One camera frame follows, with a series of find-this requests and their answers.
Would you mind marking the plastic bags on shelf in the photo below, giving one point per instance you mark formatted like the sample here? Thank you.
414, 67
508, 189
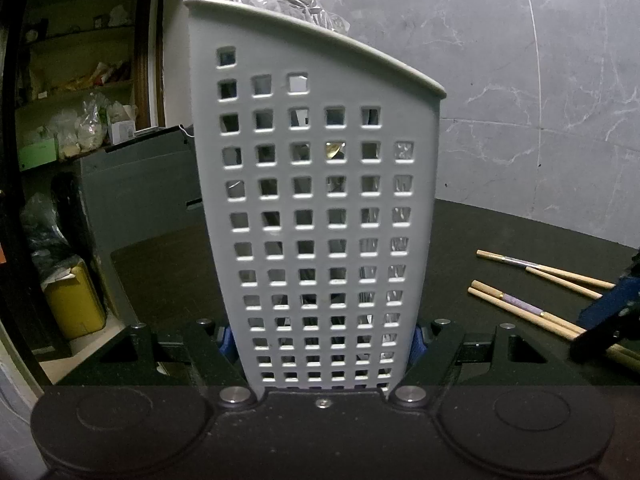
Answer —
87, 130

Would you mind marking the dark wooden door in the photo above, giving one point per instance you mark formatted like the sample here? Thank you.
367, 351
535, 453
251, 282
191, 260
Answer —
7, 160

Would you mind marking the wooden shelf unit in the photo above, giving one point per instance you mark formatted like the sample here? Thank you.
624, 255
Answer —
80, 35

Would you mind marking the yellow container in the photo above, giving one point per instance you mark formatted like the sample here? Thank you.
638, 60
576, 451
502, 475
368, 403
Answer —
75, 305

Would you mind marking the grey cabinet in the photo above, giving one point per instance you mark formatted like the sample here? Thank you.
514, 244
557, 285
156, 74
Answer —
145, 195

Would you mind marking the small white box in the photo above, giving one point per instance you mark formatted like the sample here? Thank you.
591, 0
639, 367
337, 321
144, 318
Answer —
120, 130

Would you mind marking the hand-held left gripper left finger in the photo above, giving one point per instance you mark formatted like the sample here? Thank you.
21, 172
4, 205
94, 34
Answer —
227, 342

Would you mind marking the clear plastic bag dark contents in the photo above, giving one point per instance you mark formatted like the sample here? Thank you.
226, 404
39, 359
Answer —
330, 20

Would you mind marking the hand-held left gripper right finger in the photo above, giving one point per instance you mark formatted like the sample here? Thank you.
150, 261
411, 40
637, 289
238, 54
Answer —
419, 342

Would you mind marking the white perforated utensil holder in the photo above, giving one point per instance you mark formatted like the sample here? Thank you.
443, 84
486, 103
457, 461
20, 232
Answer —
320, 55

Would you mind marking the green box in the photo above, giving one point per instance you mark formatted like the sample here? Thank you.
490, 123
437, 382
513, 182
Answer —
37, 156

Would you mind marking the plastic bags on floor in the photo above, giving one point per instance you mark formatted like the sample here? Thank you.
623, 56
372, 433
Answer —
42, 240

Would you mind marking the gold spoon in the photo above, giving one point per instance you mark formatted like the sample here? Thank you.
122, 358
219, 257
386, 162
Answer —
335, 150

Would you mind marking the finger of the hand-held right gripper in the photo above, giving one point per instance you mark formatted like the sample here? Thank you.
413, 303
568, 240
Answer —
632, 265
607, 305

